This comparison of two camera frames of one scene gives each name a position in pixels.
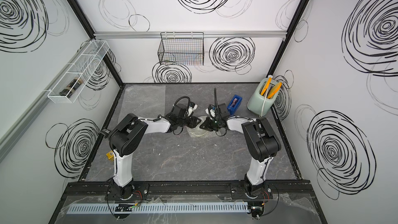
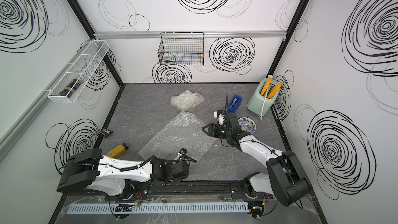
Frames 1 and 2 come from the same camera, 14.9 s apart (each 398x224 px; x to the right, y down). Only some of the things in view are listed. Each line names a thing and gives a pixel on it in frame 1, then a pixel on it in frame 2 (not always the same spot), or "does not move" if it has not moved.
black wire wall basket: (181, 49) does not move
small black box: (105, 132) does not move
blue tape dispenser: (234, 104) does not move
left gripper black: (193, 121) to (171, 163)
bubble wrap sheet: (143, 101) to (185, 130)
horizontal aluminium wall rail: (207, 35) does not move
